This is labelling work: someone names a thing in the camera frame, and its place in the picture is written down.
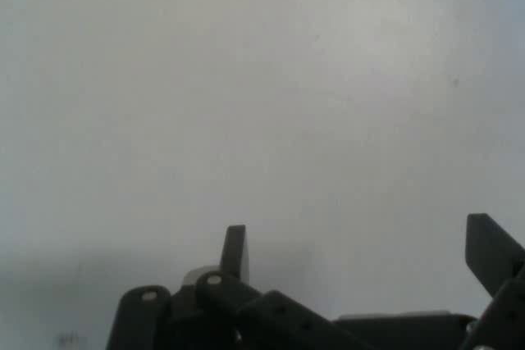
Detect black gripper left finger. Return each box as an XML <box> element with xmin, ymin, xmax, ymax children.
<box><xmin>106</xmin><ymin>225</ymin><xmax>362</xmax><ymax>350</ymax></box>

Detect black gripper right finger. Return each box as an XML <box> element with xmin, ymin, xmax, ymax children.
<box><xmin>459</xmin><ymin>213</ymin><xmax>525</xmax><ymax>350</ymax></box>

